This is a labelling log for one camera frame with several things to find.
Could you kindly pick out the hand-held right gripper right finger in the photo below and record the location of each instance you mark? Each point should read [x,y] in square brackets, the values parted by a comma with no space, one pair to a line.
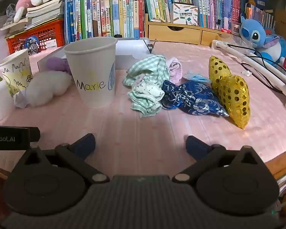
[196,145]

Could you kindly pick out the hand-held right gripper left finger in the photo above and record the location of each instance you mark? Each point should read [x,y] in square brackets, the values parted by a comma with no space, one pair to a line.
[84,145]

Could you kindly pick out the blue brocade pouch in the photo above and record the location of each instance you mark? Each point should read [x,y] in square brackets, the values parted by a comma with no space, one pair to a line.
[195,99]

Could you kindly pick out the white fluffy plush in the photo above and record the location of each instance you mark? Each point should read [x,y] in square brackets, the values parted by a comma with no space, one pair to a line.
[47,88]

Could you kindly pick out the pink cloth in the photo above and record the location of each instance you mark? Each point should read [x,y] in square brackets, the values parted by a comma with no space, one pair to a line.
[175,70]

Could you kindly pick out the green checked cloth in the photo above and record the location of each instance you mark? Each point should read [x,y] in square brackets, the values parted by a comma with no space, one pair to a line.
[147,76]

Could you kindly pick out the purple fluffy plush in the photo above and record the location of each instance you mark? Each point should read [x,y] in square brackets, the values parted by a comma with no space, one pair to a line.
[58,64]

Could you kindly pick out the white cardboard box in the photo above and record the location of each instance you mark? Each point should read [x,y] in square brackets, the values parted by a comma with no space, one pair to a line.
[128,50]

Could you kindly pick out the crumpled paper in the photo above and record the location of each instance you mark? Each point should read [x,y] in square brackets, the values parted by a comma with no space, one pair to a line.
[20,100]

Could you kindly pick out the pink tablecloth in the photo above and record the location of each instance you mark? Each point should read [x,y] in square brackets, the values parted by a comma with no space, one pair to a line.
[138,128]

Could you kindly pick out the small scribbled paper cup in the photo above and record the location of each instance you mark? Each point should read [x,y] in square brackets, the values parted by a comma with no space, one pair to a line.
[15,71]

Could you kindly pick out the light blue packet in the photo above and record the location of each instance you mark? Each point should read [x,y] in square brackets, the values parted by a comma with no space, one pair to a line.
[197,78]

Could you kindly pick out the large white paper cup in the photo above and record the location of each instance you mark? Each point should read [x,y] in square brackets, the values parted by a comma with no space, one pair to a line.
[92,71]

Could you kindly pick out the small white wrapper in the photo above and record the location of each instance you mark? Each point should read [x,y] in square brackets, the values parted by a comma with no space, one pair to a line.
[247,72]

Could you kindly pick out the miniature bicycle model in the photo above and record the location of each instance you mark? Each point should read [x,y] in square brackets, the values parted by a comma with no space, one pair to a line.
[30,46]

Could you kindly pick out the red plastic crate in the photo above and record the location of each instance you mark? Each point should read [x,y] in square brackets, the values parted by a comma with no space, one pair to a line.
[45,37]

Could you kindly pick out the black binder clip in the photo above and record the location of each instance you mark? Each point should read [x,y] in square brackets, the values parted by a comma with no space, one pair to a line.
[149,46]

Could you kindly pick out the small black object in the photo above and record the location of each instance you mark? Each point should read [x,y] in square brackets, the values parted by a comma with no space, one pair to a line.
[118,36]

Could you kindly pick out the wooden drawer organizer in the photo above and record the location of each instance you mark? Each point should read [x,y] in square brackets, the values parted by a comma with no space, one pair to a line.
[171,32]

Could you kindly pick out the blue alien plush toy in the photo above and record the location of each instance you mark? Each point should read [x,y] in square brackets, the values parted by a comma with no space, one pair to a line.
[264,40]

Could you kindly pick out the grey cloth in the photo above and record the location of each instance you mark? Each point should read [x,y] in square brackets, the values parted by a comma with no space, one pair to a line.
[11,13]

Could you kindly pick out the white pencil-print box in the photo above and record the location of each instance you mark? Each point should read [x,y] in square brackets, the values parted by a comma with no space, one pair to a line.
[183,14]

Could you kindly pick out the stack of lying books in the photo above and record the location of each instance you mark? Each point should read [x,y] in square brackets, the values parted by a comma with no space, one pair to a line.
[45,9]

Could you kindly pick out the row of upright books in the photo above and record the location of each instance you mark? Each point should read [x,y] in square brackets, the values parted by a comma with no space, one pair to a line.
[114,14]

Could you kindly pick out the pink and white plush toy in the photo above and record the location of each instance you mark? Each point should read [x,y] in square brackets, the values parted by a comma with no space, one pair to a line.
[28,0]

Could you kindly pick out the brown cardboard box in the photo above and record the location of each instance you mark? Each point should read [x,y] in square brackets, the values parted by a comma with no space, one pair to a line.
[284,21]

